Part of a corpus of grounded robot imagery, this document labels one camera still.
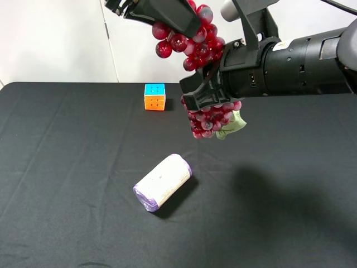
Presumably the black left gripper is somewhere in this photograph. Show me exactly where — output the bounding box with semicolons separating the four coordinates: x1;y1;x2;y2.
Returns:
104;0;201;38

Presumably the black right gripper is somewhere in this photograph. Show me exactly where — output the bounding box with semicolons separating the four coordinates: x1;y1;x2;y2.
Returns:
179;37;282;111

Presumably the red artificial grape bunch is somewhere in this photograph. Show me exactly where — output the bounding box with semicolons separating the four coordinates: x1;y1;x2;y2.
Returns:
151;0;248;141

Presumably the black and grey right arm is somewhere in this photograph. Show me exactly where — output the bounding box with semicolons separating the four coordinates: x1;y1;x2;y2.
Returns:
180;21;356;111

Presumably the orange and blue puzzle cube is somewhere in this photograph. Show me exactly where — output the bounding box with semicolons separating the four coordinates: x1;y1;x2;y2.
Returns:
144;84;166;111

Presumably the purple bag roll white label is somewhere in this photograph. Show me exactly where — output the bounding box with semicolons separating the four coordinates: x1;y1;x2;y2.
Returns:
133;154;192;212

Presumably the black tablecloth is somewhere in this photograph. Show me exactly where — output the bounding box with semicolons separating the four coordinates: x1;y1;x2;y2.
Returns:
1;82;356;267

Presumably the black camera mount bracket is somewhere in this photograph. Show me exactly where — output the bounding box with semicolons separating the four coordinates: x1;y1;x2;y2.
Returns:
220;0;279;49

